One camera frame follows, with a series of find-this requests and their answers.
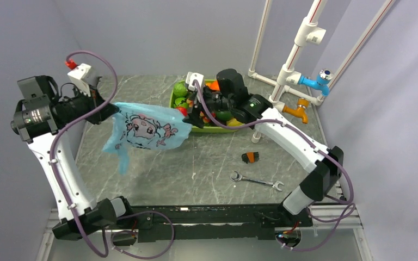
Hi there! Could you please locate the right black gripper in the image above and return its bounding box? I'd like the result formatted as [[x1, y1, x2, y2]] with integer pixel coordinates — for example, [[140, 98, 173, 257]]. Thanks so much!
[[182, 85, 235, 129]]

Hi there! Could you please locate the blue plastic bag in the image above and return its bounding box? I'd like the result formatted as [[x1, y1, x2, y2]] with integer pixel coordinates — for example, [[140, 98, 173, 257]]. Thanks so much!
[[102, 102, 192, 176]]

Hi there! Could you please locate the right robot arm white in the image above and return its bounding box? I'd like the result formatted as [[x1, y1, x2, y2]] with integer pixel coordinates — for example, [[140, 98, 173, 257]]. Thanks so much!
[[184, 69, 343, 226]]

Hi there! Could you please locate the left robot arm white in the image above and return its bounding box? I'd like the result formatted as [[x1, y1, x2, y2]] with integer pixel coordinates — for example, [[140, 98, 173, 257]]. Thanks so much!
[[11, 75, 135, 241]]

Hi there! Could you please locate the red fake apple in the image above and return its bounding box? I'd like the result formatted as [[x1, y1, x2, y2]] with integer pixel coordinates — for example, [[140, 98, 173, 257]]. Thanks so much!
[[176, 106, 188, 117]]

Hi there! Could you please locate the green fake avocado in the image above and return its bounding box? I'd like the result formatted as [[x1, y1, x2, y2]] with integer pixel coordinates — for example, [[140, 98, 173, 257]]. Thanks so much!
[[216, 111, 233, 122]]

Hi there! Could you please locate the orange fake orange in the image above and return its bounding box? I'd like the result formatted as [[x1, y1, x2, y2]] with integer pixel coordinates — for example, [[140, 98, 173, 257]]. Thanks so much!
[[208, 81, 220, 91]]

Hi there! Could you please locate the yellow fake fruit front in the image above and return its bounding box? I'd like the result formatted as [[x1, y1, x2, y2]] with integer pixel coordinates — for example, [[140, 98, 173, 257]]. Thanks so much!
[[226, 118, 243, 127]]

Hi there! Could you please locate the green plastic fruit basket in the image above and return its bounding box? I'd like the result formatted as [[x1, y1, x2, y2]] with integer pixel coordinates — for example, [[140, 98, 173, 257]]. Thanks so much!
[[169, 80, 237, 133]]

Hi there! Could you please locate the orange black hex key set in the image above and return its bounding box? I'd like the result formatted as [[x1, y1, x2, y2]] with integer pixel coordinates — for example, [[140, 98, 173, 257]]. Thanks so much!
[[241, 152, 260, 164]]

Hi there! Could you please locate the silver open-end wrench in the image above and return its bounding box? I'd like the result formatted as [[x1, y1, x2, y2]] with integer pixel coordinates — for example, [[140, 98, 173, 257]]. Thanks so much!
[[229, 171, 284, 191]]

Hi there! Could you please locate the orange faucet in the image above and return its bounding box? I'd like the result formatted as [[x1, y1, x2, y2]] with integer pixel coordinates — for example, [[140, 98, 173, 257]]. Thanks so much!
[[282, 98, 310, 124]]

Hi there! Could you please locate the blue faucet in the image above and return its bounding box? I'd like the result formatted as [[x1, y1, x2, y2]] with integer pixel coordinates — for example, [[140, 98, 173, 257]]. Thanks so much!
[[298, 69, 334, 97]]

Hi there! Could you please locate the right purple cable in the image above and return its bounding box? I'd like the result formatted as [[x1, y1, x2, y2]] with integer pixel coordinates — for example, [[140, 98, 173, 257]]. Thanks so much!
[[193, 79, 357, 253]]

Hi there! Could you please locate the purple cable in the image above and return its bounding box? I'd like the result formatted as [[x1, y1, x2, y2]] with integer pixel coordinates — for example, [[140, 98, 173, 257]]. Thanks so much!
[[48, 50, 175, 261], [193, 79, 357, 253]]

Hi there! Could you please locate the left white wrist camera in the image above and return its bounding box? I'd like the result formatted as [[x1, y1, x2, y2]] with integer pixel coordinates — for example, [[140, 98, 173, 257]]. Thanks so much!
[[65, 59, 100, 97]]

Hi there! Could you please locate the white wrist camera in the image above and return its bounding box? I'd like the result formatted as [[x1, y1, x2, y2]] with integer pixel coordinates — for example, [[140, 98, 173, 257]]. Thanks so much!
[[185, 72, 205, 92], [65, 59, 100, 97]]

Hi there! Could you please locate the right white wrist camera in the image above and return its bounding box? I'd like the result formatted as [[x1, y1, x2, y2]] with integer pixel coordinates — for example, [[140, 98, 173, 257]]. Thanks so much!
[[185, 72, 205, 92]]

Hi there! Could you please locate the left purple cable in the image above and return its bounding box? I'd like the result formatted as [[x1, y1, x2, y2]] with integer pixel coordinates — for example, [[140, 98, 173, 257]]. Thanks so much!
[[48, 50, 175, 261]]

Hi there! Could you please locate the white PVC pipe frame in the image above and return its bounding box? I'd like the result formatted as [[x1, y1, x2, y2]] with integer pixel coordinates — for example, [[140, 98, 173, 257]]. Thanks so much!
[[248, 0, 397, 145]]

